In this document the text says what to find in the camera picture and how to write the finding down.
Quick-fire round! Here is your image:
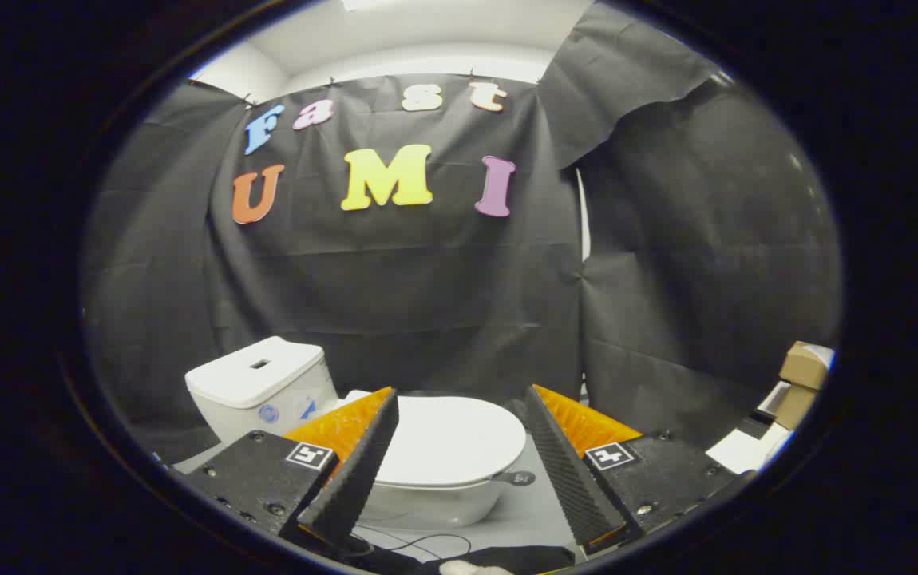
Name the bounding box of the thin black cable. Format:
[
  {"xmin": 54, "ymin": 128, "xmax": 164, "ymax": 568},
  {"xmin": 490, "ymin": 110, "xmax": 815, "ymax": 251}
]
[{"xmin": 351, "ymin": 523, "xmax": 473, "ymax": 561}]

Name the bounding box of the white toilet lid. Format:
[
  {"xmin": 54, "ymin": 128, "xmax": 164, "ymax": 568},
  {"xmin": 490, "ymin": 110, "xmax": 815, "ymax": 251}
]
[{"xmin": 343, "ymin": 390, "xmax": 537, "ymax": 490}]

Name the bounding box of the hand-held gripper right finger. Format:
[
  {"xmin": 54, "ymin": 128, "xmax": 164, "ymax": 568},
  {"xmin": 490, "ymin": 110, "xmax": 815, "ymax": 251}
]
[{"xmin": 524, "ymin": 384, "xmax": 755, "ymax": 556}]

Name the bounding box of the brown cardboard box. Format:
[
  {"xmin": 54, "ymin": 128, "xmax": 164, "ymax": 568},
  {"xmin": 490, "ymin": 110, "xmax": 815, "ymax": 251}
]
[
  {"xmin": 774, "ymin": 385, "xmax": 819, "ymax": 430},
  {"xmin": 780, "ymin": 342, "xmax": 832, "ymax": 391}
]

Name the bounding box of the white paper sheet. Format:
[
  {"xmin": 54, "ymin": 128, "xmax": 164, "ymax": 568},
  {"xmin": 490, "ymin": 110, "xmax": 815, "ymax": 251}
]
[{"xmin": 706, "ymin": 430, "xmax": 781, "ymax": 474}]

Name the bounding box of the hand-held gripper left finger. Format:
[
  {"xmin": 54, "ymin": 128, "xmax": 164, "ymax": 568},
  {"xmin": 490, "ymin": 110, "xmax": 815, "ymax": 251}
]
[{"xmin": 180, "ymin": 387, "xmax": 400, "ymax": 552}]

